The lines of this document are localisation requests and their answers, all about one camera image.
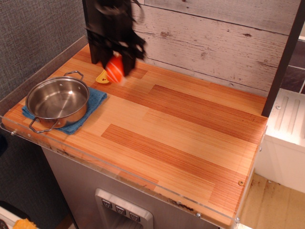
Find grey toy fridge cabinet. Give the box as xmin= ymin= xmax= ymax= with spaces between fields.
xmin=43 ymin=148 xmax=216 ymax=229

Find yellow brush white bristles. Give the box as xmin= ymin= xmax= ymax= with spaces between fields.
xmin=95 ymin=70 xmax=110 ymax=84

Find blue folded cloth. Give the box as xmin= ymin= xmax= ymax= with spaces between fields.
xmin=33 ymin=88 xmax=107 ymax=135

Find clear acrylic edge guard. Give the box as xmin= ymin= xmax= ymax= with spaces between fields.
xmin=3 ymin=110 xmax=267 ymax=229

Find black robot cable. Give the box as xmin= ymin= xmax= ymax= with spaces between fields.
xmin=131 ymin=0 xmax=146 ymax=26

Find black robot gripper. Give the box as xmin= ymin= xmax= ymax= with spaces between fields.
xmin=96 ymin=7 xmax=145 ymax=76

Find dark left upright post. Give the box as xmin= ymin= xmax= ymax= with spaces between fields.
xmin=82 ymin=0 xmax=101 ymax=64

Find silver dispenser panel with buttons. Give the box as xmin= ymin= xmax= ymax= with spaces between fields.
xmin=95 ymin=188 xmax=154 ymax=229

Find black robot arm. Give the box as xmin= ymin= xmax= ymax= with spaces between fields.
xmin=83 ymin=0 xmax=145 ymax=76

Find white cabinet at right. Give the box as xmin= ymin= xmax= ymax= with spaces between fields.
xmin=254 ymin=89 xmax=305 ymax=192

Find stainless steel pot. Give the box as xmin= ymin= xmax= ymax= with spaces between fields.
xmin=26 ymin=71 xmax=90 ymax=133

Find orange salmon sushi toy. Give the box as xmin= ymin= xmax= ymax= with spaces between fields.
xmin=105 ymin=56 xmax=125 ymax=83

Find dark right upright post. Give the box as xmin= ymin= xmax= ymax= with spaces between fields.
xmin=261 ymin=0 xmax=305 ymax=117

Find dark upright post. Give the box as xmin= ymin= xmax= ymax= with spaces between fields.
xmin=82 ymin=0 xmax=101 ymax=64
xmin=261 ymin=0 xmax=305 ymax=117

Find yellow object bottom left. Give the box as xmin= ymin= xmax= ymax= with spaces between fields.
xmin=13 ymin=219 xmax=37 ymax=229

